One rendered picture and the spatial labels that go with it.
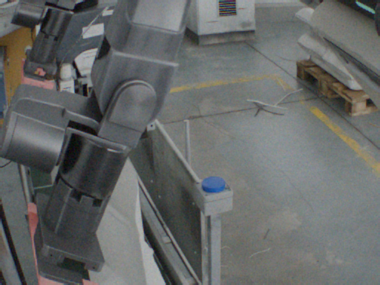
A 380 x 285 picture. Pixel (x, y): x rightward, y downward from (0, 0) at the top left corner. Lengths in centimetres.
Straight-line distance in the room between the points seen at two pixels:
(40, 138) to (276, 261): 223
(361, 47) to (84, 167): 57
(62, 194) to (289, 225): 241
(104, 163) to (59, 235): 9
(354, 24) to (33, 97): 66
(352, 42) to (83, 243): 60
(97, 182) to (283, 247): 227
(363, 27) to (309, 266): 178
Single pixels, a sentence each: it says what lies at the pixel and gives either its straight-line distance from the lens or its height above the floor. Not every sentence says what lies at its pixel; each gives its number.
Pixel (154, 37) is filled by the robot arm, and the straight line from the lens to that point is 48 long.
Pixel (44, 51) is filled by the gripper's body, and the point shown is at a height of 136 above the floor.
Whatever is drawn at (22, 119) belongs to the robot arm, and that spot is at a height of 148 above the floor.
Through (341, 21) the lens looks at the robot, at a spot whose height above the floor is 141.
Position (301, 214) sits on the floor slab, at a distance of 299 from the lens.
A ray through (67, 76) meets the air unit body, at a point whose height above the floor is 119.
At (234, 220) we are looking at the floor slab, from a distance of 295.
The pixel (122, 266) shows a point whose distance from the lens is 125.
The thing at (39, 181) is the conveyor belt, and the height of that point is 38.
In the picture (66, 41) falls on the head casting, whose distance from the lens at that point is 145.
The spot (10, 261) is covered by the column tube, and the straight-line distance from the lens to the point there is 181.
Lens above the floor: 167
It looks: 27 degrees down
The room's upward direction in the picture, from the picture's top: 2 degrees counter-clockwise
